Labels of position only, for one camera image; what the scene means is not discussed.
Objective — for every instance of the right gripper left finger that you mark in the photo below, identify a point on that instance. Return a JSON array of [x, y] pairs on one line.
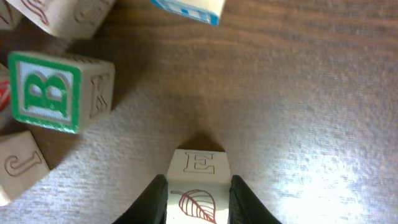
[[150, 206]]

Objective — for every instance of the wooden block red side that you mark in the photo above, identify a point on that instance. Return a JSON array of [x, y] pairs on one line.
[[6, 110]]

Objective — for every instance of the wooden block blue J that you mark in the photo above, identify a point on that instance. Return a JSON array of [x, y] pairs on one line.
[[22, 165]]

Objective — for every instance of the plain wooden block centre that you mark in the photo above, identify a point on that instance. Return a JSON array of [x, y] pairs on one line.
[[75, 19]]

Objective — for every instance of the wooden leaf E block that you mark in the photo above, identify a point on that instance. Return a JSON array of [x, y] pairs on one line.
[[198, 187]]

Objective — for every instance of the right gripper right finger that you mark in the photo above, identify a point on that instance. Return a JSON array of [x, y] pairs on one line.
[[245, 207]]

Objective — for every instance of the wooden block blue base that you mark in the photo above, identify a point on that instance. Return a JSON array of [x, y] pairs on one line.
[[206, 11]]

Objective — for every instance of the green B block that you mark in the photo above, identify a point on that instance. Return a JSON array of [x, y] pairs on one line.
[[65, 92]]

